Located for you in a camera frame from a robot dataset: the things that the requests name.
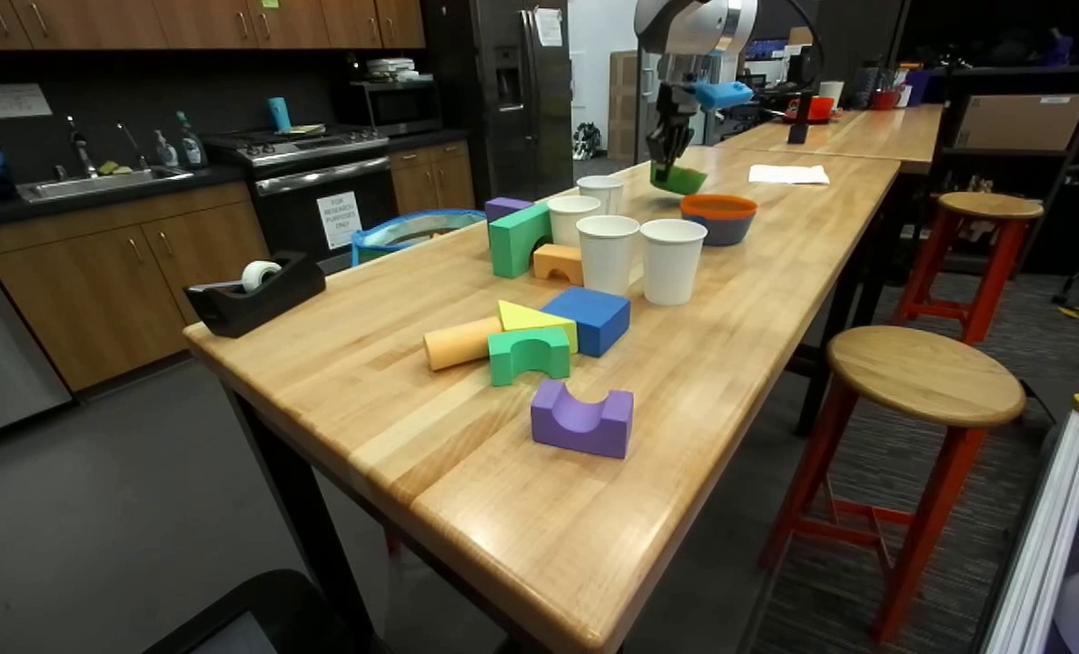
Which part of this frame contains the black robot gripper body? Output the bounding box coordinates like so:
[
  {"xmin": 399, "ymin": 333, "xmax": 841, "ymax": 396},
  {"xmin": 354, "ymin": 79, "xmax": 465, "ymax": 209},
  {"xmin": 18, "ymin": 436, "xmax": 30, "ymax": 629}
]
[{"xmin": 650, "ymin": 84, "xmax": 695, "ymax": 155}]

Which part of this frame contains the blue cube foam block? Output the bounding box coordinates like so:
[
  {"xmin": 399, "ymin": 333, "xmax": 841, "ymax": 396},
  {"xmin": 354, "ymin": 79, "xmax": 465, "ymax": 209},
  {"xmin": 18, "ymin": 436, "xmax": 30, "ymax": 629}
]
[{"xmin": 543, "ymin": 288, "xmax": 633, "ymax": 356}]

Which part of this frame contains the green arch foam block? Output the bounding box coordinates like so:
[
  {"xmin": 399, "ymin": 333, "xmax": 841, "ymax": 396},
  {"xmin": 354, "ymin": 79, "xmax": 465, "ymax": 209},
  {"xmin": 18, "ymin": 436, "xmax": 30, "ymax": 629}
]
[{"xmin": 488, "ymin": 328, "xmax": 571, "ymax": 383}]

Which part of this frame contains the white paper cup front right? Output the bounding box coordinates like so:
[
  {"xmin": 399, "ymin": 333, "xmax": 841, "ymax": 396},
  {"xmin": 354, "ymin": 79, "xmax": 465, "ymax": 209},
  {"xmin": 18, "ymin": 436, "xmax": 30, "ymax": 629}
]
[{"xmin": 643, "ymin": 218, "xmax": 709, "ymax": 306}]

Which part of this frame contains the green plastic bowl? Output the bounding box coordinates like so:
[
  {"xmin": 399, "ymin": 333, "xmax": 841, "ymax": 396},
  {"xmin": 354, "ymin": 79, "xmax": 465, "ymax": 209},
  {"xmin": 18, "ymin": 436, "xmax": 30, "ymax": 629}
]
[{"xmin": 650, "ymin": 168, "xmax": 704, "ymax": 196}]

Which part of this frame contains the near red wooden stool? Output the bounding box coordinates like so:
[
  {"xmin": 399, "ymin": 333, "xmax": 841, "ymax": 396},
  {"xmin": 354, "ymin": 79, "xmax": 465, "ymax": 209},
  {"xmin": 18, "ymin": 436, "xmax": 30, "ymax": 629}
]
[{"xmin": 763, "ymin": 324, "xmax": 1025, "ymax": 641}]

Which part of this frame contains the white paper cup front left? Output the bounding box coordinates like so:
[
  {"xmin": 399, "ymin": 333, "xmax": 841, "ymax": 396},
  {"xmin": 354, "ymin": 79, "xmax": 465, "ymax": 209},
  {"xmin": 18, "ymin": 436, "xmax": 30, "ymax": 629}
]
[{"xmin": 578, "ymin": 213, "xmax": 640, "ymax": 295}]

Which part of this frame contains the white paper cup back left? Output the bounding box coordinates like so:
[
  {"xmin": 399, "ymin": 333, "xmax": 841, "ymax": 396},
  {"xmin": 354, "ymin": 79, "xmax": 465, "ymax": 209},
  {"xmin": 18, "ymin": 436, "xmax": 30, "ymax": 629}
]
[{"xmin": 549, "ymin": 193, "xmax": 599, "ymax": 242}]

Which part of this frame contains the small purple foam block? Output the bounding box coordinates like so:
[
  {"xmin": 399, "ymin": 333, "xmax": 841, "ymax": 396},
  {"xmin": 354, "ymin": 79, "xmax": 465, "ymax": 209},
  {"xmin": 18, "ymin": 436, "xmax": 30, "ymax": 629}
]
[{"xmin": 483, "ymin": 196, "xmax": 529, "ymax": 221}]

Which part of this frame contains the blue plastic chair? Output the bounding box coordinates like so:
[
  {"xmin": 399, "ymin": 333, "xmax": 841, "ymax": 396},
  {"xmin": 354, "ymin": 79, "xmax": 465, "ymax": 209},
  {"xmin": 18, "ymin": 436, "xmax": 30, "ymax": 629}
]
[{"xmin": 347, "ymin": 209, "xmax": 478, "ymax": 264}]

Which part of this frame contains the black oven range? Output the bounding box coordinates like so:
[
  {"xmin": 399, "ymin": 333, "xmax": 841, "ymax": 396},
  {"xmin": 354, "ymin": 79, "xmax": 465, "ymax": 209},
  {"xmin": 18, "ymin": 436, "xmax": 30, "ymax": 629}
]
[{"xmin": 236, "ymin": 129, "xmax": 394, "ymax": 258}]

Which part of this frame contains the white paper cup far back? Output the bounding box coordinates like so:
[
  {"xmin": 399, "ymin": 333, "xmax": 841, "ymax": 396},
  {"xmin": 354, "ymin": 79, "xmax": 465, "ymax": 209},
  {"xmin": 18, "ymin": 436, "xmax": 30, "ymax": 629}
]
[{"xmin": 578, "ymin": 175, "xmax": 624, "ymax": 213}]

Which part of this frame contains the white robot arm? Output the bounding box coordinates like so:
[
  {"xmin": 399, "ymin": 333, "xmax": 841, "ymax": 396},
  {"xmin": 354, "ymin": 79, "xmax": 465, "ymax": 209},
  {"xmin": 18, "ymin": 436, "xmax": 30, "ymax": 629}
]
[{"xmin": 633, "ymin": 0, "xmax": 760, "ymax": 188}]

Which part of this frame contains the red wooden stool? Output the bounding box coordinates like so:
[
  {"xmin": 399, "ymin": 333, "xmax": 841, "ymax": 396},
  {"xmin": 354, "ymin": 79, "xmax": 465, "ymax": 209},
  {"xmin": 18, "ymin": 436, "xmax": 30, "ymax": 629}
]
[
  {"xmin": 763, "ymin": 324, "xmax": 1025, "ymax": 641},
  {"xmin": 898, "ymin": 188, "xmax": 1041, "ymax": 346}
]

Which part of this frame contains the microwave oven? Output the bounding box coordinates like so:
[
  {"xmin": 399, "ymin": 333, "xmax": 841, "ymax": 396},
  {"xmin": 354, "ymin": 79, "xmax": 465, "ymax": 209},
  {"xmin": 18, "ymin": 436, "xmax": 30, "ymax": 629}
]
[{"xmin": 339, "ymin": 79, "xmax": 439, "ymax": 125}]

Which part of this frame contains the purple arch foam block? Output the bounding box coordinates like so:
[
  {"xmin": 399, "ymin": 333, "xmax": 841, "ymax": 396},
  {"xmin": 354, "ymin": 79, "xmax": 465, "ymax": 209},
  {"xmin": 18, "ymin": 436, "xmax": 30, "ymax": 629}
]
[{"xmin": 529, "ymin": 380, "xmax": 633, "ymax": 456}]

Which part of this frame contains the black tape dispenser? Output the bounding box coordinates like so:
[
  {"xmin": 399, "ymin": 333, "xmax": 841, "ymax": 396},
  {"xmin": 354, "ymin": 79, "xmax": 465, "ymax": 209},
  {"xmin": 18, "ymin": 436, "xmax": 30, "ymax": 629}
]
[{"xmin": 184, "ymin": 249, "xmax": 327, "ymax": 339}]

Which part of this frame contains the black refrigerator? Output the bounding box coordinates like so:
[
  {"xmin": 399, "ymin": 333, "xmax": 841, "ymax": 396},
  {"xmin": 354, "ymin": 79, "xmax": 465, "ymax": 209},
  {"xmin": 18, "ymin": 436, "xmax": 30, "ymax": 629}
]
[{"xmin": 420, "ymin": 0, "xmax": 572, "ymax": 196}]

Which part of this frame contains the orange plastic bowl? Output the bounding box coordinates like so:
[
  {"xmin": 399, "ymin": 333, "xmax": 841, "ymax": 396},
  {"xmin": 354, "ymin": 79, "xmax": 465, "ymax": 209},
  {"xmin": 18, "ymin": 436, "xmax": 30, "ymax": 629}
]
[{"xmin": 678, "ymin": 196, "xmax": 754, "ymax": 221}]

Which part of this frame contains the yellow triangle foam block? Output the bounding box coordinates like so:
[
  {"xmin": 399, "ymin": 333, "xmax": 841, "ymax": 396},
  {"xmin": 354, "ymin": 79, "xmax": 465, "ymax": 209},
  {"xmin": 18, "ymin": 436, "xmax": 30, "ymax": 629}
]
[{"xmin": 497, "ymin": 297, "xmax": 578, "ymax": 351}]

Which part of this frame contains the white paper sheet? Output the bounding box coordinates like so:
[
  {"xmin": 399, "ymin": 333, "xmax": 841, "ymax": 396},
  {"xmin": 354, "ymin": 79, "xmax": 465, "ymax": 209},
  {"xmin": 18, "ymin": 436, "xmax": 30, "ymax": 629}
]
[{"xmin": 747, "ymin": 163, "xmax": 828, "ymax": 184}]

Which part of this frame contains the white paper cup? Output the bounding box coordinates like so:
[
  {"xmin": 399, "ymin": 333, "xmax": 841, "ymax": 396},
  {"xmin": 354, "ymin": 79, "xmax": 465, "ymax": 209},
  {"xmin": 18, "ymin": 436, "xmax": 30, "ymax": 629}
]
[
  {"xmin": 643, "ymin": 218, "xmax": 709, "ymax": 306},
  {"xmin": 549, "ymin": 193, "xmax": 599, "ymax": 242},
  {"xmin": 578, "ymin": 175, "xmax": 624, "ymax": 213},
  {"xmin": 578, "ymin": 213, "xmax": 640, "ymax": 295}
]

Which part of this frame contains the far red wooden stool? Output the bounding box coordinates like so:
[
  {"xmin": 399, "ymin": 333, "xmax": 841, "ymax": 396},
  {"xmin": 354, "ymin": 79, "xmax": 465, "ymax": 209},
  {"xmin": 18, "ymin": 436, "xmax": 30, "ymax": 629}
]
[{"xmin": 898, "ymin": 188, "xmax": 1041, "ymax": 346}]

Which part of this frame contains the steel kitchen sink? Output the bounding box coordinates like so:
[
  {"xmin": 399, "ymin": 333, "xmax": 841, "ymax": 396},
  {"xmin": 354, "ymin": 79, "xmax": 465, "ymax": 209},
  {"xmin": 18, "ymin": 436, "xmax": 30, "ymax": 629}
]
[{"xmin": 18, "ymin": 172, "xmax": 197, "ymax": 202}]

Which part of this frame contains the orange arch foam block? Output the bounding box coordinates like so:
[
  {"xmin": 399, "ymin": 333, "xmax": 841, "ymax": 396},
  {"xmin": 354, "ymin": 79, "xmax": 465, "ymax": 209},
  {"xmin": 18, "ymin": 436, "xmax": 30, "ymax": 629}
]
[{"xmin": 529, "ymin": 242, "xmax": 582, "ymax": 284}]

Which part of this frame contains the tall green foam block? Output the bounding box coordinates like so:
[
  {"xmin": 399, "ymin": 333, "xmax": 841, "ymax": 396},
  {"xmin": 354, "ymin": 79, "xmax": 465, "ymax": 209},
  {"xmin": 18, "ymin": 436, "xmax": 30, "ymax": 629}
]
[{"xmin": 488, "ymin": 202, "xmax": 552, "ymax": 281}]

